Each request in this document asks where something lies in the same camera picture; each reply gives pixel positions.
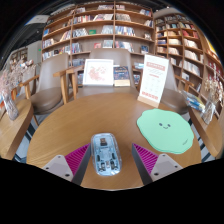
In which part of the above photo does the large wooden bookshelf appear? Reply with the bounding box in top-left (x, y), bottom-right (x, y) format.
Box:
top-left (40, 2), bottom-right (155, 68)

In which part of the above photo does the green smiley mouse pad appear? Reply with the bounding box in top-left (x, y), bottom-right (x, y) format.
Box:
top-left (136, 108), bottom-right (195, 155)

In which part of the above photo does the blue-covered book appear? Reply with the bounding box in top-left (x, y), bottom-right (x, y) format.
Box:
top-left (181, 89), bottom-right (206, 113)

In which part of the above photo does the glass vase with dried flowers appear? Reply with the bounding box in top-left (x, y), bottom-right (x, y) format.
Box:
top-left (200, 77), bottom-right (224, 126)

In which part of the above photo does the brown wooden armchair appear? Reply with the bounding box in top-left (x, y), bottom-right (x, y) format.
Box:
top-left (159, 63), bottom-right (195, 115)
top-left (66, 48), bottom-right (144, 99)
top-left (19, 53), bottom-right (73, 117)

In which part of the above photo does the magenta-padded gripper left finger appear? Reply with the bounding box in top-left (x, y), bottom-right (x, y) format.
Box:
top-left (42, 143), bottom-right (93, 186)

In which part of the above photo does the distant small bookshelf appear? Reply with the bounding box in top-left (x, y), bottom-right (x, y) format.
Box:
top-left (9, 47), bottom-right (30, 68)

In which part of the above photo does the white framed flower picture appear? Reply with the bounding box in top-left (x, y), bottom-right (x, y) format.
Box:
top-left (82, 58), bottom-right (114, 88)

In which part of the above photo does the dark cover book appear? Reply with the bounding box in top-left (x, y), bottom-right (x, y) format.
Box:
top-left (113, 65), bottom-right (131, 88)

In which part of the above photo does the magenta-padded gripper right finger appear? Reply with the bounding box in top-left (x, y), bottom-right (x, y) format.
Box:
top-left (131, 143), bottom-right (184, 186)

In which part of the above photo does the light blue book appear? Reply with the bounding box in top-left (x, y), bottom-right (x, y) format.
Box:
top-left (133, 61), bottom-right (145, 70)

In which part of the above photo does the transparent computer mouse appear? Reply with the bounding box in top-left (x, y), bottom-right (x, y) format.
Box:
top-left (90, 132), bottom-right (123, 177)

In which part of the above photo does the round wooden side table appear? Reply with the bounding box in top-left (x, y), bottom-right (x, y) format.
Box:
top-left (0, 97), bottom-right (35, 161)
top-left (189, 106), bottom-right (224, 160)

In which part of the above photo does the glass vase with pink flowers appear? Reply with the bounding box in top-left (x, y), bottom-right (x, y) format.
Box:
top-left (0, 59), bottom-right (36, 122)

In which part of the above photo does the white sign on wooden base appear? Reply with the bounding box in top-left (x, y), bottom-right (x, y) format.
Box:
top-left (137, 54), bottom-right (170, 109)

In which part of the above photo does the curved wooden bookshelf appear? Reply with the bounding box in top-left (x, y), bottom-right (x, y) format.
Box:
top-left (153, 13), bottom-right (224, 101)

